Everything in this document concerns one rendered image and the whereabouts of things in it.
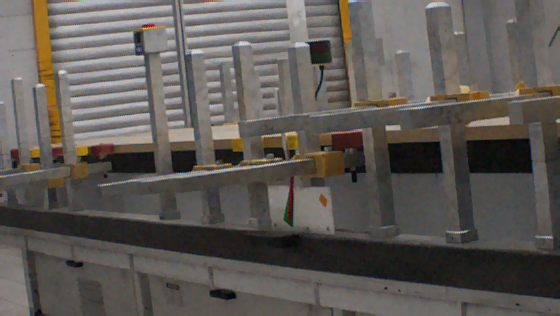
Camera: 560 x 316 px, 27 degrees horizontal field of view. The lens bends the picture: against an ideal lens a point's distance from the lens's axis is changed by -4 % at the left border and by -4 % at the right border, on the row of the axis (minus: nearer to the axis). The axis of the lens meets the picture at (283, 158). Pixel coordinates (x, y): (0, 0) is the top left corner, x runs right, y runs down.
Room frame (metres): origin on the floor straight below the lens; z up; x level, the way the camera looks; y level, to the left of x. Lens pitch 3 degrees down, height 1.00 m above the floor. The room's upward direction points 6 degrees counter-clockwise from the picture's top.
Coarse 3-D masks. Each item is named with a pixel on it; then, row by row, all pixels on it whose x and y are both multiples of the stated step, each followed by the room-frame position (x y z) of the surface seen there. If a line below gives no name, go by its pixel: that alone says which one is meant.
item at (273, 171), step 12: (348, 156) 2.59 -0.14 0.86; (360, 156) 2.60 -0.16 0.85; (240, 168) 2.48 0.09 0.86; (252, 168) 2.47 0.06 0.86; (264, 168) 2.48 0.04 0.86; (276, 168) 2.50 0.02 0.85; (288, 168) 2.51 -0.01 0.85; (300, 168) 2.53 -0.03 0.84; (312, 168) 2.54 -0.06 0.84; (180, 180) 2.39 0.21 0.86; (192, 180) 2.40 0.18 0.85; (204, 180) 2.42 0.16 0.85; (216, 180) 2.43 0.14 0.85; (228, 180) 2.44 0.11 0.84; (240, 180) 2.46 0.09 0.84; (252, 180) 2.47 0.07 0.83; (264, 180) 2.48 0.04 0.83; (180, 192) 2.40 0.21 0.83
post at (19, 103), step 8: (16, 80) 4.32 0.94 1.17; (16, 88) 4.32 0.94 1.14; (16, 96) 4.32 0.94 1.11; (16, 104) 4.31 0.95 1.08; (24, 104) 4.33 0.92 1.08; (16, 112) 4.32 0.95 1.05; (24, 112) 4.33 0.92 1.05; (16, 120) 4.32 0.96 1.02; (24, 120) 4.33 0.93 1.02; (16, 128) 4.33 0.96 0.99; (24, 128) 4.32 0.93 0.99; (16, 136) 4.34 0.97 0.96; (24, 136) 4.32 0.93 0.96; (24, 144) 4.32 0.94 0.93; (24, 152) 4.32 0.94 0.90; (24, 160) 4.32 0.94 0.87; (24, 192) 4.33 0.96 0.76; (32, 192) 4.33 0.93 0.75; (32, 200) 4.32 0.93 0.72
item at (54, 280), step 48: (432, 144) 2.56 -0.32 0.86; (480, 144) 2.41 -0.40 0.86; (528, 144) 2.29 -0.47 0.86; (96, 192) 4.28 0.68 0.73; (192, 192) 3.59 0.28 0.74; (240, 192) 3.32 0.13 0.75; (336, 192) 2.90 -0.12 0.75; (432, 192) 2.57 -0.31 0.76; (480, 192) 2.43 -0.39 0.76; (528, 192) 2.30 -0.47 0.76; (528, 240) 2.31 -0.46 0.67; (48, 288) 5.00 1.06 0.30; (96, 288) 4.47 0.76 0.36; (144, 288) 4.03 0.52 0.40; (192, 288) 3.74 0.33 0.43
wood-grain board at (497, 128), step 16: (192, 128) 5.07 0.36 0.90; (224, 128) 4.42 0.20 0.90; (400, 128) 2.61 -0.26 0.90; (432, 128) 2.46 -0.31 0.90; (464, 128) 2.36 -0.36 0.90; (480, 128) 2.32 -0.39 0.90; (496, 128) 2.28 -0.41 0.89; (512, 128) 2.24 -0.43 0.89; (528, 128) 2.20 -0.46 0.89; (80, 144) 4.57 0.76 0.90; (96, 144) 4.28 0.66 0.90; (128, 144) 3.83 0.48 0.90; (144, 144) 3.71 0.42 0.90; (176, 144) 3.51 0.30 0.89; (192, 144) 3.42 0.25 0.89; (224, 144) 3.25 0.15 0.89; (272, 144) 3.03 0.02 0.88; (320, 144) 2.83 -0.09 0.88
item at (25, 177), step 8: (64, 168) 3.83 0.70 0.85; (88, 168) 3.88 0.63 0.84; (96, 168) 3.89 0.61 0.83; (104, 168) 3.90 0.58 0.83; (0, 176) 3.72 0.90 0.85; (8, 176) 3.74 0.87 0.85; (16, 176) 3.75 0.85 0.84; (24, 176) 3.76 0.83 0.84; (32, 176) 3.78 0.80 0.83; (40, 176) 3.79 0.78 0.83; (48, 176) 3.80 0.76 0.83; (56, 176) 3.82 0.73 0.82; (64, 176) 3.83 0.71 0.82; (0, 184) 3.72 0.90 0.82; (8, 184) 3.73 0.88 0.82
